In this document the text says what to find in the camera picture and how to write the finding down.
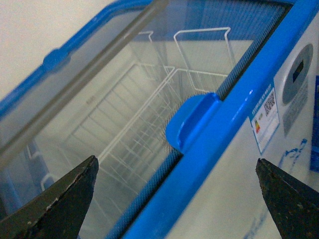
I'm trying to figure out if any grey instruction sticker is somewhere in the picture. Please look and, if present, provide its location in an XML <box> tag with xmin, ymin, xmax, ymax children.
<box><xmin>283</xmin><ymin>82</ymin><xmax>309</xmax><ymax>137</ymax></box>

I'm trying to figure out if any white blue chest freezer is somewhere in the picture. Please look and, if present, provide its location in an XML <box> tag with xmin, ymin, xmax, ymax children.
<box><xmin>0</xmin><ymin>0</ymin><xmax>319</xmax><ymax>239</ymax></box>

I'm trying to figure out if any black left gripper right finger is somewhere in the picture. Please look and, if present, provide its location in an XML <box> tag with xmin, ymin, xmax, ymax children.
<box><xmin>256</xmin><ymin>158</ymin><xmax>319</xmax><ymax>239</ymax></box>

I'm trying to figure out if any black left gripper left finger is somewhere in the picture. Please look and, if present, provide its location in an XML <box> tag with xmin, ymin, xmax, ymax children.
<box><xmin>0</xmin><ymin>155</ymin><xmax>99</xmax><ymax>239</ymax></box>

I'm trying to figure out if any blue energy label sticker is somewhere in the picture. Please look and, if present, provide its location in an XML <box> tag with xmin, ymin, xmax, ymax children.
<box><xmin>249</xmin><ymin>81</ymin><xmax>280</xmax><ymax>154</ymax></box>

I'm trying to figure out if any sliding glass freezer lid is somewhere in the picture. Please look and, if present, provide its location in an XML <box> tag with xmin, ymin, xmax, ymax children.
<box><xmin>0</xmin><ymin>0</ymin><xmax>290</xmax><ymax>239</ymax></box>

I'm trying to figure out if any white wire freezer basket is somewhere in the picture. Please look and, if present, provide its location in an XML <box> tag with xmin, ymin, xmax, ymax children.
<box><xmin>39</xmin><ymin>26</ymin><xmax>236</xmax><ymax>215</ymax></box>

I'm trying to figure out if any round grey control panel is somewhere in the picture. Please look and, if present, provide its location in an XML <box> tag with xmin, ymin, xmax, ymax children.
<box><xmin>282</xmin><ymin>44</ymin><xmax>314</xmax><ymax>105</ymax></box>

